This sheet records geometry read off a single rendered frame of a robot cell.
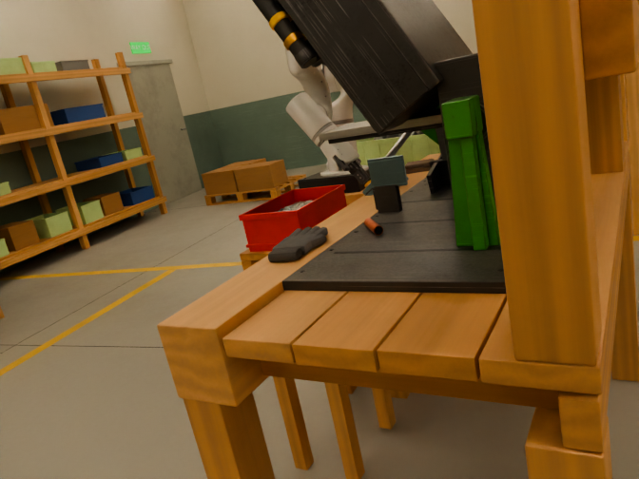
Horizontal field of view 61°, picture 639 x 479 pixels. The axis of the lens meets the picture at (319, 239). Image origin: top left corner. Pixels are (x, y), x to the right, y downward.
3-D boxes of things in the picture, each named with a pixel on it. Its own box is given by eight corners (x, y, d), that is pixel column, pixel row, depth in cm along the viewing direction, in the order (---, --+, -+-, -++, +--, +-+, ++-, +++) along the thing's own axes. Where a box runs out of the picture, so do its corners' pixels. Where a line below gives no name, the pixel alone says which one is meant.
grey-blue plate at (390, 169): (376, 213, 142) (366, 160, 138) (378, 211, 143) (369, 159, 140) (410, 211, 137) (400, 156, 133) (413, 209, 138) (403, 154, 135)
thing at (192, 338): (177, 398, 100) (154, 324, 96) (433, 190, 222) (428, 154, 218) (237, 408, 93) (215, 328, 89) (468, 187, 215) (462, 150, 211)
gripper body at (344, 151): (327, 142, 174) (350, 167, 173) (311, 147, 166) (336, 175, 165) (341, 125, 170) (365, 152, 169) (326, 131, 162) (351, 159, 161)
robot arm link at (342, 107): (326, 124, 216) (318, 63, 211) (372, 118, 212) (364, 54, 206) (319, 126, 205) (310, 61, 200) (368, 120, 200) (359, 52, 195)
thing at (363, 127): (320, 145, 136) (318, 133, 135) (348, 135, 149) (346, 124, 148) (477, 123, 116) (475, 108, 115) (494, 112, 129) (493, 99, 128)
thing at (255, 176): (206, 205, 761) (198, 175, 749) (240, 191, 828) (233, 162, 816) (278, 199, 701) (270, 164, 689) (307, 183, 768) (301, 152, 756)
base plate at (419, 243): (283, 290, 106) (280, 280, 105) (448, 166, 195) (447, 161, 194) (508, 294, 84) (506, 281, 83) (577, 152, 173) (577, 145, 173)
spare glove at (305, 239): (309, 260, 114) (306, 249, 113) (264, 264, 118) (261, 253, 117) (338, 231, 132) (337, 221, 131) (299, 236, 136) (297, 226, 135)
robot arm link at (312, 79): (300, 33, 175) (313, 128, 182) (277, 28, 161) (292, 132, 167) (325, 28, 171) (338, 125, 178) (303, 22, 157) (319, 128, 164)
